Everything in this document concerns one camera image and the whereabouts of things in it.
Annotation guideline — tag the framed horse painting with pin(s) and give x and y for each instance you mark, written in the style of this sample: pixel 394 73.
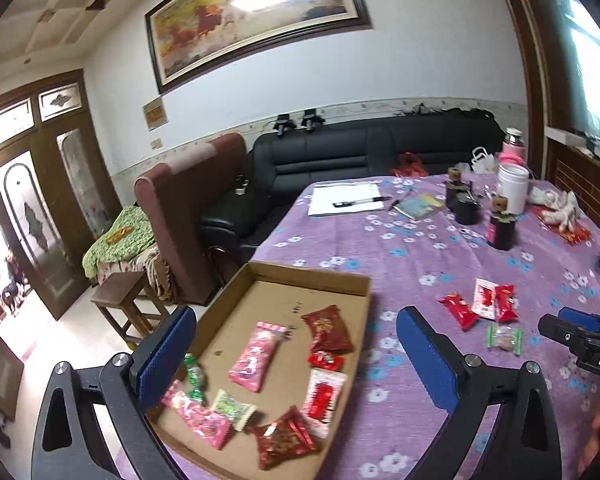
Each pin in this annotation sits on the framed horse painting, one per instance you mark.
pixel 255 15

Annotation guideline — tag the wall socket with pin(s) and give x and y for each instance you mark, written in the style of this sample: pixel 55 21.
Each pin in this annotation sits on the wall socket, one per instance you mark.
pixel 156 143

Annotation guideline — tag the wall plaque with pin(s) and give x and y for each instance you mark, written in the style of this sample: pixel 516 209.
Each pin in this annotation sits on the wall plaque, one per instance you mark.
pixel 155 114

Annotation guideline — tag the pink thermos flask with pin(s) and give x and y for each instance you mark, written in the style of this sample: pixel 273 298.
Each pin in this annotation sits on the pink thermos flask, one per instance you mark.
pixel 513 147

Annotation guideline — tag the dark red snack packet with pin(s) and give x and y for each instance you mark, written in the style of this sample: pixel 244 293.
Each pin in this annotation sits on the dark red snack packet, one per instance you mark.
pixel 282 437
pixel 327 330

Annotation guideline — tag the red face-print snack packet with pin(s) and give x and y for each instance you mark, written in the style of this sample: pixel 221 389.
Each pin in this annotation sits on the red face-print snack packet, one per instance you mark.
pixel 460 310
pixel 506 302

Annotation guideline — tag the dark jar with wooden lid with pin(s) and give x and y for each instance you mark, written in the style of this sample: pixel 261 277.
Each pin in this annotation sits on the dark jar with wooden lid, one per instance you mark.
pixel 501 232
pixel 465 210

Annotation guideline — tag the wooden glass door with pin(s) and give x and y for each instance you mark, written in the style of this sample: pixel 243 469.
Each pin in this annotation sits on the wooden glass door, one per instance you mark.
pixel 40 200

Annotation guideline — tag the black leather sofa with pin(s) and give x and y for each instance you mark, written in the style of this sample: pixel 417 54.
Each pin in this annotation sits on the black leather sofa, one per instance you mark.
pixel 330 160

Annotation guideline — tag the white bag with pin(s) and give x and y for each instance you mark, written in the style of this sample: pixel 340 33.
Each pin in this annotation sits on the white bag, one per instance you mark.
pixel 482 161

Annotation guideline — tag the green white snack packet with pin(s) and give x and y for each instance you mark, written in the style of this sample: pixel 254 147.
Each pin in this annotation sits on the green white snack packet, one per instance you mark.
pixel 232 407

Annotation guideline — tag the brown armchair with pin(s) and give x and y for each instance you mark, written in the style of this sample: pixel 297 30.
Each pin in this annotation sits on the brown armchair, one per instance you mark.
pixel 180 200

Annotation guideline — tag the black device on sofa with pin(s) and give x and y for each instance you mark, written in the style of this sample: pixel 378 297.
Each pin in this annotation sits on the black device on sofa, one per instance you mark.
pixel 285 124
pixel 313 120

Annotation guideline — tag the dark clothes on sofa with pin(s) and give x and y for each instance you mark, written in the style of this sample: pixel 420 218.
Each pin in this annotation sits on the dark clothes on sofa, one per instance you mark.
pixel 455 111

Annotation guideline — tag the green yellow notebook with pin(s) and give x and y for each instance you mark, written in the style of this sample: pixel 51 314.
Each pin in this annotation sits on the green yellow notebook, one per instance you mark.
pixel 420 206

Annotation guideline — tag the cardboard box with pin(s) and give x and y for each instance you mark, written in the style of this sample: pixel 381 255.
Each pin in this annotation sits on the cardboard box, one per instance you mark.
pixel 260 305

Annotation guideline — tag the purple floral tablecloth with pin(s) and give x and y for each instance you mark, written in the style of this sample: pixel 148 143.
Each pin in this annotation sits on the purple floral tablecloth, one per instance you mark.
pixel 380 260

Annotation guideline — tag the clear green-edged snack packet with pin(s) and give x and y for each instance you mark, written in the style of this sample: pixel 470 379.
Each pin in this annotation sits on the clear green-edged snack packet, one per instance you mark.
pixel 505 339

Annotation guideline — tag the wooden cabinet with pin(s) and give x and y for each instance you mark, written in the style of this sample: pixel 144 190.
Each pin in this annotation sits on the wooden cabinet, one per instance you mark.
pixel 580 180

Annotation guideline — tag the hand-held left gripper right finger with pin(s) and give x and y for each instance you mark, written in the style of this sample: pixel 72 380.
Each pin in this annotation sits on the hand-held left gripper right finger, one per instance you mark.
pixel 425 355

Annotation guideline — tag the white mug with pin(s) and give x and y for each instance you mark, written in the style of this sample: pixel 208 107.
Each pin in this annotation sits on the white mug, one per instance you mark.
pixel 512 190

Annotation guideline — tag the wooden stool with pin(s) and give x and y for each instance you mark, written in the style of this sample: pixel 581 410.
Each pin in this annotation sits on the wooden stool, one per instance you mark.
pixel 125 300

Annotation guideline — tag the white paper pad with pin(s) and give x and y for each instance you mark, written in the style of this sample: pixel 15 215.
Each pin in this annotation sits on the white paper pad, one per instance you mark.
pixel 340 195

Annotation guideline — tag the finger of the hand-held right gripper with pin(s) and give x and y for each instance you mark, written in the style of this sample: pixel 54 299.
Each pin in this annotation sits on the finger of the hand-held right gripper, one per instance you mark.
pixel 580 317
pixel 560 332

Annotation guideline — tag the red plastic bag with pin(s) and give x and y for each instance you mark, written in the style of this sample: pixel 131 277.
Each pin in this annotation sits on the red plastic bag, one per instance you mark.
pixel 410 165

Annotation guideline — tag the pink red-dotted snack packet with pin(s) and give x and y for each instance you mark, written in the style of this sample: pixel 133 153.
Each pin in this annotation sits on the pink red-dotted snack packet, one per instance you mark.
pixel 200 417

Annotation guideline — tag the black white pen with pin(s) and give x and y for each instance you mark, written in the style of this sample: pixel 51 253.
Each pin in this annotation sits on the black white pen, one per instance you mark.
pixel 360 203

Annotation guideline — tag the flat red packet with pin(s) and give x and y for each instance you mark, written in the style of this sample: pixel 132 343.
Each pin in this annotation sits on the flat red packet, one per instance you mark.
pixel 575 235

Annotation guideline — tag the pink white-figure snack packet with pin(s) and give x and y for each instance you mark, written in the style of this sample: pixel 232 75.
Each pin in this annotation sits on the pink white-figure snack packet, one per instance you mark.
pixel 255 357

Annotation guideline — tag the dark pen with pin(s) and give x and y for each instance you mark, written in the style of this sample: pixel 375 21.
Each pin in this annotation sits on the dark pen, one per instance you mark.
pixel 396 205

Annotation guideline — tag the small red candy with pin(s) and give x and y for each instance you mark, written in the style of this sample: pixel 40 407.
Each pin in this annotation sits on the small red candy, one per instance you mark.
pixel 326 361

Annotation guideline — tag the green blanket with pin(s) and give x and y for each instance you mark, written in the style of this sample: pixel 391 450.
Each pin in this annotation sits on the green blanket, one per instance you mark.
pixel 125 240

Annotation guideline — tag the green striped candy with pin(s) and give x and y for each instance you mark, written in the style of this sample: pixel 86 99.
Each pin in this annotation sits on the green striped candy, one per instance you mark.
pixel 194 377

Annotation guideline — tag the white red snack packet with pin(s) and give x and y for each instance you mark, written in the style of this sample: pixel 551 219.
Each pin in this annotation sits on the white red snack packet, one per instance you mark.
pixel 325 400
pixel 484 297

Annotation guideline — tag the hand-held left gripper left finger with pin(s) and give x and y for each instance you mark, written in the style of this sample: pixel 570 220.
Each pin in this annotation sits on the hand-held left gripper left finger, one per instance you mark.
pixel 165 355

